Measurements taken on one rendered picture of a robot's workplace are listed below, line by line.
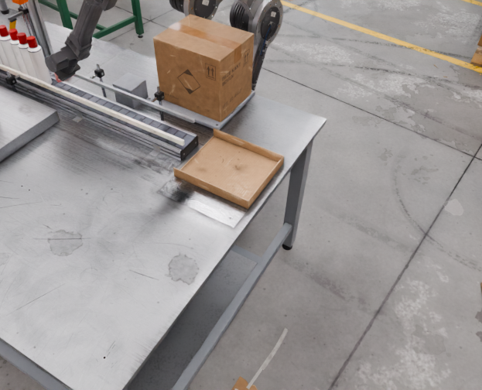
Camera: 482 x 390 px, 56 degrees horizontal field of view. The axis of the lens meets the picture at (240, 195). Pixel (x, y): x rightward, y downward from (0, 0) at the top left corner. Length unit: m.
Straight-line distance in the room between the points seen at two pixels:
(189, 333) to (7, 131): 1.04
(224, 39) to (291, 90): 1.84
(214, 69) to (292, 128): 0.39
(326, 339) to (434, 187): 1.27
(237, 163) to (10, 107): 0.92
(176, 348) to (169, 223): 0.62
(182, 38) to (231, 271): 1.01
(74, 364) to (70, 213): 0.51
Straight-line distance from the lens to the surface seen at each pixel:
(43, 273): 1.44
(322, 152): 3.02
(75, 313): 1.33
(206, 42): 1.76
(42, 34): 2.20
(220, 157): 1.66
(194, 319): 1.95
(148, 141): 1.72
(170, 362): 1.88
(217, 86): 1.71
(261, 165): 1.63
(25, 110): 1.97
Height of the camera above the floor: 1.94
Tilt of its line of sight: 47 degrees down
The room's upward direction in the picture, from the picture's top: 2 degrees clockwise
